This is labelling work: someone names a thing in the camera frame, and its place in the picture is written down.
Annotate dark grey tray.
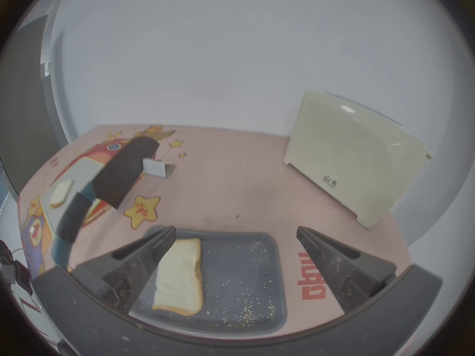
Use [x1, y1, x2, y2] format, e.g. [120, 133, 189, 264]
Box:
[130, 226, 287, 337]

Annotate cutting board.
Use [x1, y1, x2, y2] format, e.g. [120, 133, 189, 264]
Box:
[40, 157, 109, 233]

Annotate slice of bread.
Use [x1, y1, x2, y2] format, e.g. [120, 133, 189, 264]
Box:
[49, 179, 74, 209]
[152, 238, 204, 316]

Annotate knife with blue-green handle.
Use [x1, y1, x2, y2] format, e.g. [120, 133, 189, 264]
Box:
[52, 136, 160, 270]

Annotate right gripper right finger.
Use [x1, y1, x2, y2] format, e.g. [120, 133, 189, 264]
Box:
[296, 225, 398, 315]

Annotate white knife rest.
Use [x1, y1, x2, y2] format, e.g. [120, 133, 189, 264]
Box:
[142, 157, 175, 179]

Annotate cream toaster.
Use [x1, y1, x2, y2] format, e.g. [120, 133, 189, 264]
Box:
[283, 89, 433, 230]

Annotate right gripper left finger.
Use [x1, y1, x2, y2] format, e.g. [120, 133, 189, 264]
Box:
[73, 225, 177, 314]

